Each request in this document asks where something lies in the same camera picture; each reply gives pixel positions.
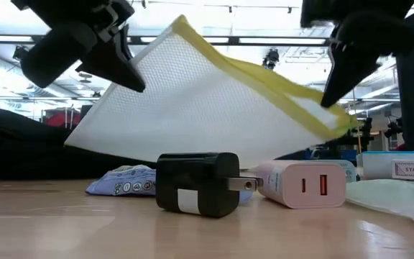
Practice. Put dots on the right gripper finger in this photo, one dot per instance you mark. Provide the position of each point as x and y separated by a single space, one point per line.
379 34
347 72

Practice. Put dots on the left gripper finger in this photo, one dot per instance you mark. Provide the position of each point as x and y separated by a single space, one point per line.
117 68
56 54

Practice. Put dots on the white mesh pouch yellow zipper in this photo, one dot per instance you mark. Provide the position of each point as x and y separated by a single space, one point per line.
192 108

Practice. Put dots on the teal white pill organizer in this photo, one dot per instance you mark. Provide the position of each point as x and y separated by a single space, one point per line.
376 165

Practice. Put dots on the black backpack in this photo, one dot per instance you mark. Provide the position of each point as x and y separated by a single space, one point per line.
13 151

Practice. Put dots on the blue tissue pack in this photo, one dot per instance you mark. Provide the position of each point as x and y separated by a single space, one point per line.
128 183

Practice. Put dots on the pink USB charger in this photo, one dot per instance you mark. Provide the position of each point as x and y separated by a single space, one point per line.
289 187

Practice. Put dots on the black wall charger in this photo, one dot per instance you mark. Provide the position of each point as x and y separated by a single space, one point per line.
200 180

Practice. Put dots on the green item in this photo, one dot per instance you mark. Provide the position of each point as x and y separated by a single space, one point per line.
401 201

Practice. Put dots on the black ceiling spotlight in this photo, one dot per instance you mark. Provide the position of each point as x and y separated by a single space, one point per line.
20 53

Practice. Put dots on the black background robot rig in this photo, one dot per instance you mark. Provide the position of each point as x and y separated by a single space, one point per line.
358 135
394 127

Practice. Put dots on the red background cart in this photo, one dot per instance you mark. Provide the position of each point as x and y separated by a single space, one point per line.
63 118

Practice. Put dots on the blue background bins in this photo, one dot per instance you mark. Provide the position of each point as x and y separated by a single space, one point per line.
318 154

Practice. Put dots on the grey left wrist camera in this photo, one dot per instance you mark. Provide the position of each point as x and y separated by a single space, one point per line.
108 21

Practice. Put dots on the black overhead camera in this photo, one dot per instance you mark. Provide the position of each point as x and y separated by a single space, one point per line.
271 59

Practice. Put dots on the black overhead rail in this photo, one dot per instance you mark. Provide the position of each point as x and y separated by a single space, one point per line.
234 40

